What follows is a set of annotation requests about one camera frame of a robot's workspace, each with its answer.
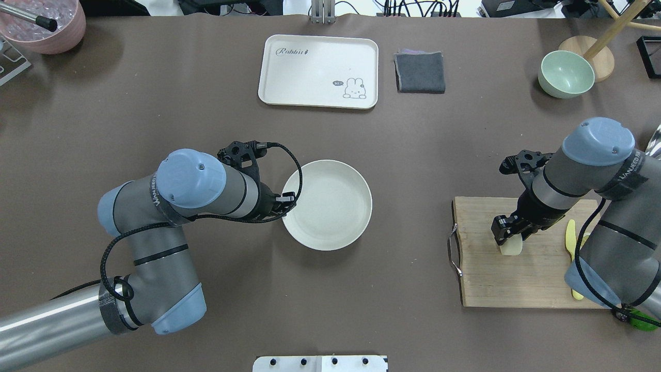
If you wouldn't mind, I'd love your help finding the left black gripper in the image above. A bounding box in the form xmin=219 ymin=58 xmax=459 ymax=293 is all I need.
xmin=217 ymin=141 xmax=296 ymax=218

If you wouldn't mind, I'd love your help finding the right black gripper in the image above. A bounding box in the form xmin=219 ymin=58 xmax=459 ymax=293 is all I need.
xmin=491 ymin=150 xmax=560 ymax=246

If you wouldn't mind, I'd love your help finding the white steamed bun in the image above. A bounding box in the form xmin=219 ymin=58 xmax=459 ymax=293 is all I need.
xmin=499 ymin=235 xmax=523 ymax=256

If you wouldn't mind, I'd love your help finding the round white plate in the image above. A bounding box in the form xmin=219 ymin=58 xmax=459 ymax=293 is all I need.
xmin=283 ymin=160 xmax=373 ymax=251

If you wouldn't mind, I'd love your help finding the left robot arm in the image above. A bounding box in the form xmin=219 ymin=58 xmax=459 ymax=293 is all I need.
xmin=1 ymin=141 xmax=300 ymax=371

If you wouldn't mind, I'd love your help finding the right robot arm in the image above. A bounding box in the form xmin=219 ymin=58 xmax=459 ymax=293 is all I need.
xmin=491 ymin=116 xmax=660 ymax=320

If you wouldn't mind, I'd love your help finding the cream rabbit tray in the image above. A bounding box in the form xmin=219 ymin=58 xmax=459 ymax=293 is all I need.
xmin=258 ymin=35 xmax=379 ymax=109

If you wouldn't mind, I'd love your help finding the yellow plastic knife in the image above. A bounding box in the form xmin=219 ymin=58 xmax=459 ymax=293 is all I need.
xmin=565 ymin=219 xmax=585 ymax=301

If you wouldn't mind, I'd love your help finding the wooden cutting board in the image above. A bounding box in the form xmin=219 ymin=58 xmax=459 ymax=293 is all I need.
xmin=452 ymin=197 xmax=599 ymax=309

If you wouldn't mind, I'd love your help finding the metal scoop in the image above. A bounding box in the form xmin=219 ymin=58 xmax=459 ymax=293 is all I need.
xmin=645 ymin=125 xmax=661 ymax=159

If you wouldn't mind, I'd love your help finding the mint green bowl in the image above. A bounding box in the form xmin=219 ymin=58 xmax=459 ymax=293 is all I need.
xmin=538 ymin=50 xmax=596 ymax=99

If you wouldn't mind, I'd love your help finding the green lime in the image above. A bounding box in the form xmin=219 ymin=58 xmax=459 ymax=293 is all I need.
xmin=628 ymin=308 xmax=659 ymax=332

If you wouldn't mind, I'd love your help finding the wooden mug tree stand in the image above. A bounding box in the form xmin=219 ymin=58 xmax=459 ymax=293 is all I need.
xmin=559 ymin=1 xmax=659 ymax=83

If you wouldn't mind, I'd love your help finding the folded grey cloth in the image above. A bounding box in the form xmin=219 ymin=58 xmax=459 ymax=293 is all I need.
xmin=394 ymin=50 xmax=446 ymax=94

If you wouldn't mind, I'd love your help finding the pink bowl with ice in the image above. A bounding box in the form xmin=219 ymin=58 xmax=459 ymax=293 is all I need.
xmin=1 ymin=1 xmax=86 ymax=55

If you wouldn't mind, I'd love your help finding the metal rod black tip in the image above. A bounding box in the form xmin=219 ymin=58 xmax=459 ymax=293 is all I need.
xmin=1 ymin=2 xmax=58 ymax=32

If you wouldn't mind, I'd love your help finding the metal cutting board handle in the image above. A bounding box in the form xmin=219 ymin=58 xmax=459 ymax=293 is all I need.
xmin=446 ymin=222 xmax=463 ymax=280

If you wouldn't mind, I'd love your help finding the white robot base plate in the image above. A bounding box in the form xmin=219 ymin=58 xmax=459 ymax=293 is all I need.
xmin=252 ymin=354 xmax=389 ymax=371

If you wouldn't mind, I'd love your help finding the black camera cable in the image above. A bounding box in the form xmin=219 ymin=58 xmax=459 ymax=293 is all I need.
xmin=100 ymin=143 xmax=303 ymax=302

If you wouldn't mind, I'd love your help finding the black tray frame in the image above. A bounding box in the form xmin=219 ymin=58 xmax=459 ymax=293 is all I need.
xmin=636 ymin=36 xmax=660 ymax=79

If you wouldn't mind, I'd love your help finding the white wire cup rack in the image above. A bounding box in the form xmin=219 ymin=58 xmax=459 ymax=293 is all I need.
xmin=0 ymin=36 xmax=32 ymax=86

